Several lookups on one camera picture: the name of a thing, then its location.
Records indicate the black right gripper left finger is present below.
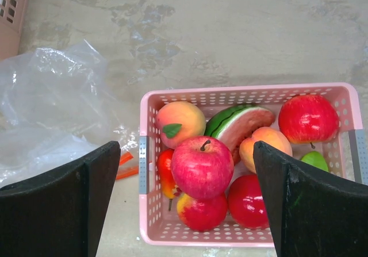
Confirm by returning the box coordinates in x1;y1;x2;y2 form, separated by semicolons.
1;141;121;256

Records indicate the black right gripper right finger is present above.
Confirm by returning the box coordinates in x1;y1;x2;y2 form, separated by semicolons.
253;141;367;256

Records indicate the shiny red fruit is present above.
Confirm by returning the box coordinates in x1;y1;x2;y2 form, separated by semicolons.
227;174;269;229

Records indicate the large red apple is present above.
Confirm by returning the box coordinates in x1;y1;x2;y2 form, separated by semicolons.
278;94;339;144

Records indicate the clear zip bag orange zipper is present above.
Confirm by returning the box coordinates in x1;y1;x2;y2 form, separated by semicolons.
1;41;139;186

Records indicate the pink red apple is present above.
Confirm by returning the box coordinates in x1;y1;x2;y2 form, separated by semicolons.
171;136;235;200

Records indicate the peach with green leaf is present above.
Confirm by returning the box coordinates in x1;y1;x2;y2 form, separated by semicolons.
156;101;206;149

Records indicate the green starfruit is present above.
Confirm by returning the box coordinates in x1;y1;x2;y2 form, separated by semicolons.
301;151;328;172

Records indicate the pink perforated plastic basket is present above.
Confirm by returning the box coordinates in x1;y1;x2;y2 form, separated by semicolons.
139;82;367;248

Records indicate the red yellow apple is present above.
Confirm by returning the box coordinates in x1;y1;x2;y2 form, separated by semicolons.
177;193;228;232

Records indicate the red orange pear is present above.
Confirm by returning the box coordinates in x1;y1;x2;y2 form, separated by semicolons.
157;149;182;211

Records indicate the watermelon slice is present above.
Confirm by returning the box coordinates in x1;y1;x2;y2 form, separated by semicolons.
204;104;275;164

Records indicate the orange desk file organizer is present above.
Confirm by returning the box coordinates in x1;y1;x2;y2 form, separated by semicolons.
0;0;28;60

